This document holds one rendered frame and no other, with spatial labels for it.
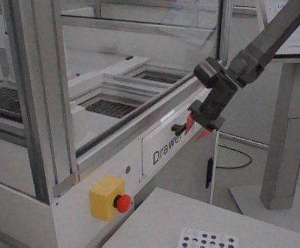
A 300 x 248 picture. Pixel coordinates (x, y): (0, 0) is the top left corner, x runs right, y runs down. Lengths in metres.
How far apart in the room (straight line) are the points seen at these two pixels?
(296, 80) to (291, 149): 0.39
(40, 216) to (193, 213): 0.39
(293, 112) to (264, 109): 0.89
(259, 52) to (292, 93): 0.94
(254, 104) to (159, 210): 1.94
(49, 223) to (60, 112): 0.22
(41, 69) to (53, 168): 0.18
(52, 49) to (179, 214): 0.53
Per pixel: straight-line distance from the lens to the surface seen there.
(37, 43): 0.56
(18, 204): 0.74
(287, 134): 1.92
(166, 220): 0.89
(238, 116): 2.84
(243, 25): 2.65
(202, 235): 0.81
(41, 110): 0.58
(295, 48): 1.66
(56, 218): 0.69
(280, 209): 2.19
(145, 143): 0.89
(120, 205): 0.74
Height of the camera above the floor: 1.34
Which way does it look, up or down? 26 degrees down
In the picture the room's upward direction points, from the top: straight up
